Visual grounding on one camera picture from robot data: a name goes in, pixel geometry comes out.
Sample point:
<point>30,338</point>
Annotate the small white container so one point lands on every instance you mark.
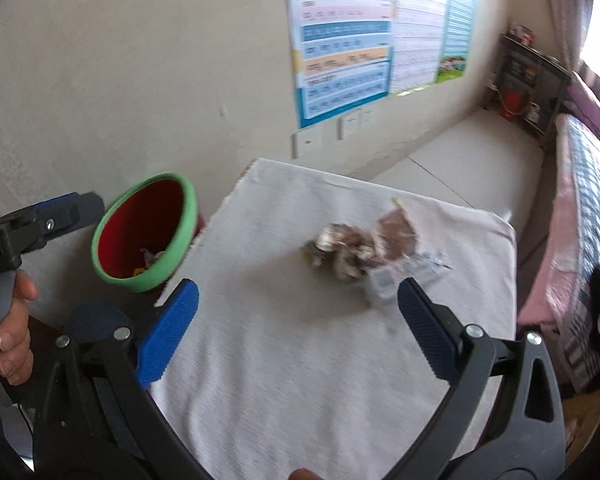
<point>534,113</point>

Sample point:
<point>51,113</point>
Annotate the person's right hand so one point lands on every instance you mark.
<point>307,475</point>

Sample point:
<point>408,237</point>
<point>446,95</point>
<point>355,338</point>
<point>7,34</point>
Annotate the white wall socket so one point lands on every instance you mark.
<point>307,142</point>
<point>347,125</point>

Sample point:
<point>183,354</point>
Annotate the yellow wrapper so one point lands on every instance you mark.
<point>140,271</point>

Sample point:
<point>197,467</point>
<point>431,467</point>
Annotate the person's left hand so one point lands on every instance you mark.
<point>12,355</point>

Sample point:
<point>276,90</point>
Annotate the pink beige wrapper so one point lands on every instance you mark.
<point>395,235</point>

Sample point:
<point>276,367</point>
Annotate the pale curtain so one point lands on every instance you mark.
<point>565,10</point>

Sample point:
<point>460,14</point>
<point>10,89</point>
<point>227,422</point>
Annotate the white chart wall poster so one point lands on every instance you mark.
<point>420,35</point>

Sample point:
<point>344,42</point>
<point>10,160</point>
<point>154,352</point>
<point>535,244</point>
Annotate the large silver wrapper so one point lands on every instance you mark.
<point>154,256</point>

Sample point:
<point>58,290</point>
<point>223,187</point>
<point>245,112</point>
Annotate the silver brown wrapper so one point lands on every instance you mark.
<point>337,250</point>

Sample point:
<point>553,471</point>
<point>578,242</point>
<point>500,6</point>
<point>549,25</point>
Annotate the pink pillow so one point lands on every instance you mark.
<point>587,102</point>

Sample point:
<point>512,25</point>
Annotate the small red white box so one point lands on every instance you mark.
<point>524,32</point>

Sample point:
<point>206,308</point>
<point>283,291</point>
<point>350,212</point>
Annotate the bed with plaid blanket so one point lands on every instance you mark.
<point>590,200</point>

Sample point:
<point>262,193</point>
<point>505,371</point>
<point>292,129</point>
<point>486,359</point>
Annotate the blue chart wall poster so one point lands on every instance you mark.
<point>340,60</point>

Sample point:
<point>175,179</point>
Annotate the dark metal shelf rack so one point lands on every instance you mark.
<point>540,80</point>

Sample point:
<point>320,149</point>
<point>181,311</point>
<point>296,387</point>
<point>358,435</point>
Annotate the red bin with green rim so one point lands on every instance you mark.
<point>145,220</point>

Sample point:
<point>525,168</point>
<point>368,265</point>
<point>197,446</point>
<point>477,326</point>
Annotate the white cloth covered table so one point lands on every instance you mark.
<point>280,360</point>

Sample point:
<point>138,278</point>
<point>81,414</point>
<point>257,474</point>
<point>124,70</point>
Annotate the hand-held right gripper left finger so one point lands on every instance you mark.
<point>170,330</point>

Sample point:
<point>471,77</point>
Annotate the clear plastic wrapper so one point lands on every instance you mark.
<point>385,282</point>

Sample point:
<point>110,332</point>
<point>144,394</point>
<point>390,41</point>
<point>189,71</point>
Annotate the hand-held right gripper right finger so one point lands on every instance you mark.
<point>425,330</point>

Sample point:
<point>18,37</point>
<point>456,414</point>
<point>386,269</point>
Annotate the red bucket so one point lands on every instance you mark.
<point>511,105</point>

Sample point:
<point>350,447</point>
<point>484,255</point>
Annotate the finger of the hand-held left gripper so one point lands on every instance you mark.
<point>65,220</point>

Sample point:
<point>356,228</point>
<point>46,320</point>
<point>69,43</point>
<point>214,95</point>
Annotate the green bordered wall poster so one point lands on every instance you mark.
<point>457,20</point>

